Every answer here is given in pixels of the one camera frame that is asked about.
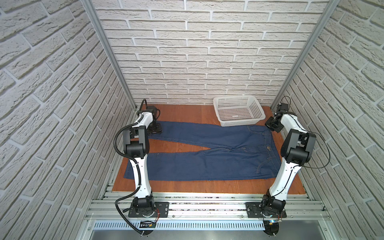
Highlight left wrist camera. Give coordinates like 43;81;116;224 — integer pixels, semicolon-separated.
146;106;161;120

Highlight white plastic laundry basket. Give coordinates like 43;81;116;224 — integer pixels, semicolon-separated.
213;96;266;127

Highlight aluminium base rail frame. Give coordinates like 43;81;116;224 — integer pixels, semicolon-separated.
85;191;331;231

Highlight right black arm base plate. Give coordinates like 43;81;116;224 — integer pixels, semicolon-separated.
245;202;287;219

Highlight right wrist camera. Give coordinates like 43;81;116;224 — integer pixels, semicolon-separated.
276;103;290;114

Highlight left aluminium corner post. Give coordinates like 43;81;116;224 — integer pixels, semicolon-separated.
82;0;137;109

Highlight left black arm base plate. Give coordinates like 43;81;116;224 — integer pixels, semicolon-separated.
128;202;170;218

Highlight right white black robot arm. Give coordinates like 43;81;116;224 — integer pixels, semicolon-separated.
259;110;317;218

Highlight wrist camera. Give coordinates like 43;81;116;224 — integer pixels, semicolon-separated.
146;106;161;120
276;103;290;114

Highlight dark blue denim trousers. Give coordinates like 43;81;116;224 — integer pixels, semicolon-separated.
123;120;283;182

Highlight right thin black cable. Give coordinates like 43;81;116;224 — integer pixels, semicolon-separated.
280;95;331;170

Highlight left black corrugated cable hose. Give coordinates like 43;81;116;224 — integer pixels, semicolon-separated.
112;98;151;236

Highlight right aluminium corner post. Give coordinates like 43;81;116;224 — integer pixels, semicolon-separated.
270;0;340;110

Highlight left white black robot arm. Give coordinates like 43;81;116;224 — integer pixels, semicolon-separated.
122;106;161;218

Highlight aluminium corner post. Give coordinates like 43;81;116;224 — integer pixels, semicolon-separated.
270;0;340;110
82;0;137;109

